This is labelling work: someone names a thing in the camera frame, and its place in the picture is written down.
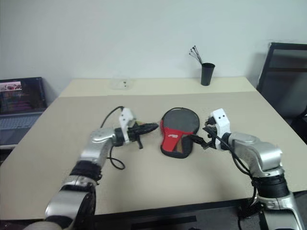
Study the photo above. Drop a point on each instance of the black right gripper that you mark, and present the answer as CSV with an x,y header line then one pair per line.
x,y
213,141

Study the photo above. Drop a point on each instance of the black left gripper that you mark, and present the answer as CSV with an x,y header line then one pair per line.
x,y
134,134

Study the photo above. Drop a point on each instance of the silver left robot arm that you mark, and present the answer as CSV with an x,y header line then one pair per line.
x,y
96,143

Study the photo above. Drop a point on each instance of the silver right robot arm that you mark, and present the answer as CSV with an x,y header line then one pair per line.
x,y
259,153

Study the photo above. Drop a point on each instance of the red black paddle case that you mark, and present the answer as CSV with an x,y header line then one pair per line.
x,y
171,141

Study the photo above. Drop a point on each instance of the black table tennis paddle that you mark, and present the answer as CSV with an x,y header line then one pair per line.
x,y
180,121

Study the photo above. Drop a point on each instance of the clear plastic container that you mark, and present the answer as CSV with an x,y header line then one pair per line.
x,y
122,83

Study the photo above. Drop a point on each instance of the black plastic cup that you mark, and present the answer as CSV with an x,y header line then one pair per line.
x,y
207,74

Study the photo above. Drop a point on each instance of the black chair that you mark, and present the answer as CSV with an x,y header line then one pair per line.
x,y
283,79

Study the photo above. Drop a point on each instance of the open silver laptop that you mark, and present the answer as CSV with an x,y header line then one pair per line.
x,y
19,100

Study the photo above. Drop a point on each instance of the grey rounded shape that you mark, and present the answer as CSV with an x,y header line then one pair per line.
x,y
43,226

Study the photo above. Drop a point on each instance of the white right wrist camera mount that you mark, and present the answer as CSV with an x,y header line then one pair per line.
x,y
221,122

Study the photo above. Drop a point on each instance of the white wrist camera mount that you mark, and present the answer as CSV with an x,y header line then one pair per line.
x,y
125,119
221,122

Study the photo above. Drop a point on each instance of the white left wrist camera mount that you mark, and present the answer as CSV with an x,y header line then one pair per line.
x,y
125,119

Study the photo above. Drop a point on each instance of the black table frame bar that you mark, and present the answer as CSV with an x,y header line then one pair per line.
x,y
144,220

